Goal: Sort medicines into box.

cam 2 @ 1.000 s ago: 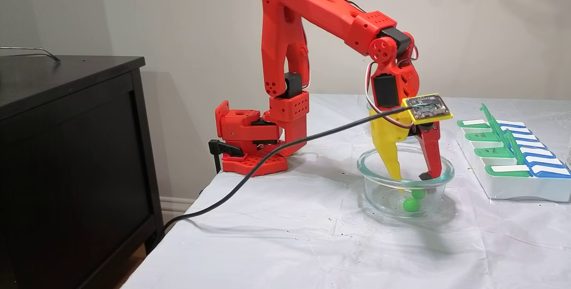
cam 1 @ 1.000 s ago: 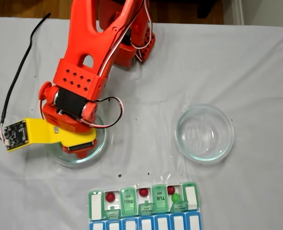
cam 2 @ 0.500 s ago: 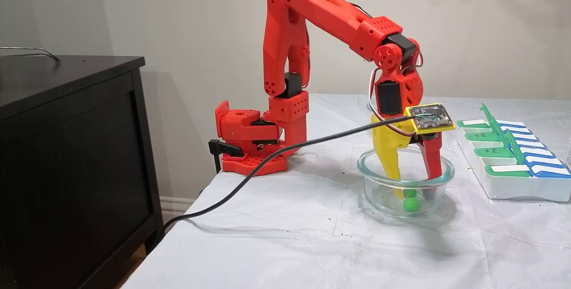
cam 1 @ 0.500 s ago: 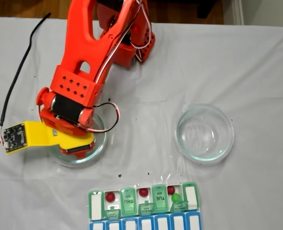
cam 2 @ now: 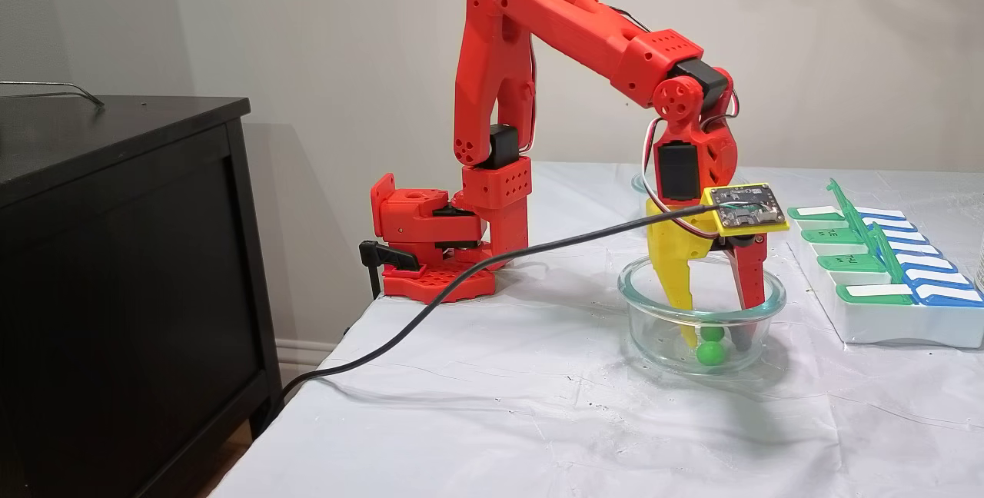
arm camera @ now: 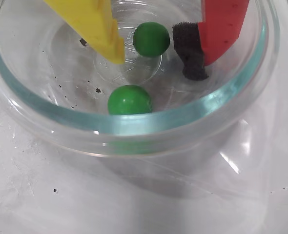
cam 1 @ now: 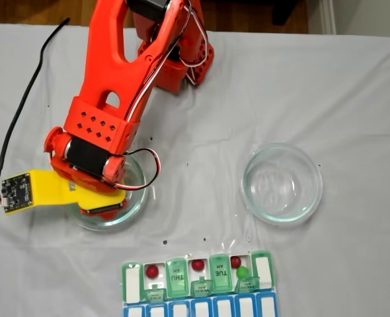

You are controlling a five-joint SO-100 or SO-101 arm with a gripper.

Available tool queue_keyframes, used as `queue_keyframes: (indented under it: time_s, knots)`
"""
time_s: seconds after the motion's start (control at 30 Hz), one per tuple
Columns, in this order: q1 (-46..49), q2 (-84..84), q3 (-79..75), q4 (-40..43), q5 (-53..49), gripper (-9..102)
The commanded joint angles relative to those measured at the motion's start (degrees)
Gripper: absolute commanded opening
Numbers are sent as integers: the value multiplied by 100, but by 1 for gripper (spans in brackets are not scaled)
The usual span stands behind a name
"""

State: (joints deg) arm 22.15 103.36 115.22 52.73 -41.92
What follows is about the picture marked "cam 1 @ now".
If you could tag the white weekly pill organizer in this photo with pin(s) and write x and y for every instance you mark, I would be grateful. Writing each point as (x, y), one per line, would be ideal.
(219, 274)

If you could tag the red candy with white print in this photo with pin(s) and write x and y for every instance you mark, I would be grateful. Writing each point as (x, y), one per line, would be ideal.
(152, 270)

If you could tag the clear glass bowl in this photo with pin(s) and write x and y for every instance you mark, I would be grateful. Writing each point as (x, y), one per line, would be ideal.
(135, 204)
(281, 185)

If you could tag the red round candy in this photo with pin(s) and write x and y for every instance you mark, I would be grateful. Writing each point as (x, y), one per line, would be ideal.
(235, 261)
(197, 264)

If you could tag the white tablecloth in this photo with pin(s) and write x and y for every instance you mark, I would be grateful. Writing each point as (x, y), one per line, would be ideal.
(347, 99)

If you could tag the green round candy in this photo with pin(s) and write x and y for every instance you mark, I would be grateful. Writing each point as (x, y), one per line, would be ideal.
(242, 272)

